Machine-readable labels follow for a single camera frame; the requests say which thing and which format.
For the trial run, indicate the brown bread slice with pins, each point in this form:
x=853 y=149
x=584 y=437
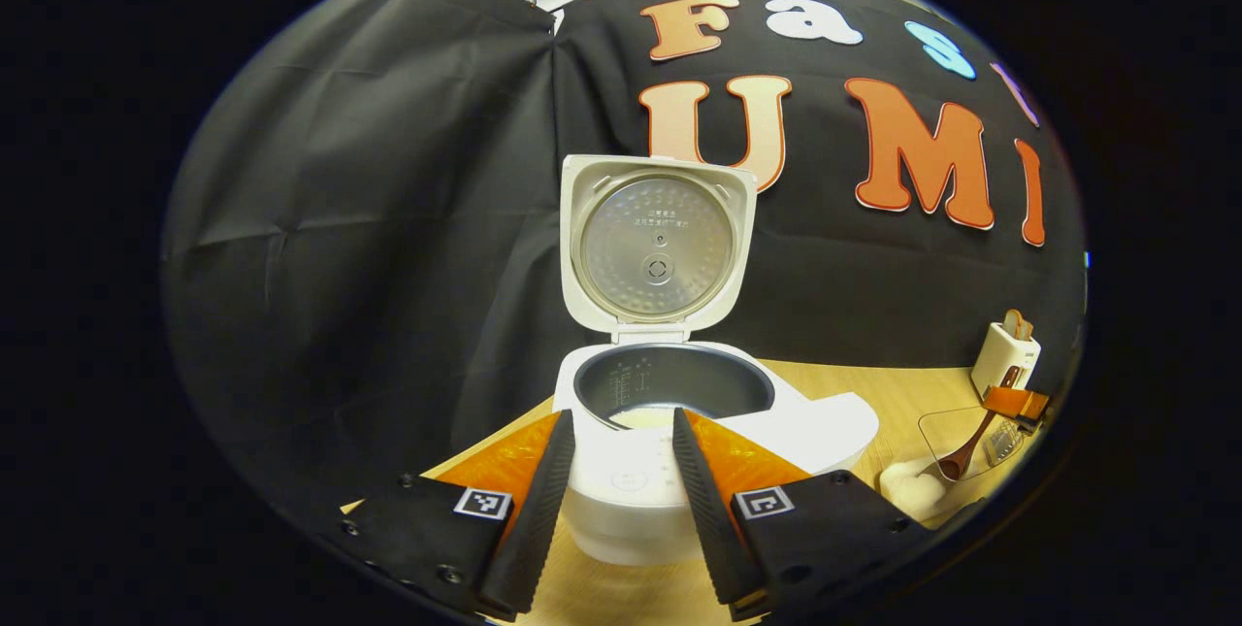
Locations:
x=1019 y=325

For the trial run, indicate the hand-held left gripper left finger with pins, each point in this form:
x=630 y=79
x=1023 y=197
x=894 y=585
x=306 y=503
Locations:
x=543 y=510

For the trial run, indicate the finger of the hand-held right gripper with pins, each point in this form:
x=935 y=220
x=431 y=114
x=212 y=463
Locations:
x=1014 y=403

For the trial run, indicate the black backdrop cloth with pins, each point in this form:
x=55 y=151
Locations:
x=388 y=218

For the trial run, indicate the clear plastic container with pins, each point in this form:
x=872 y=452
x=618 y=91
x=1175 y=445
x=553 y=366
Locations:
x=936 y=427

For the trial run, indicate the white toaster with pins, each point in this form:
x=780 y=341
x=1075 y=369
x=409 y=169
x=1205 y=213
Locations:
x=999 y=354

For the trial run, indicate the white rice cooker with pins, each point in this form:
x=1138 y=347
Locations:
x=660 y=257

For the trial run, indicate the brown wooden spoon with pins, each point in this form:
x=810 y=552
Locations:
x=956 y=463

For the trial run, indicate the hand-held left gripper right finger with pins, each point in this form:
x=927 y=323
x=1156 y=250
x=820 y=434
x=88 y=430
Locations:
x=703 y=510

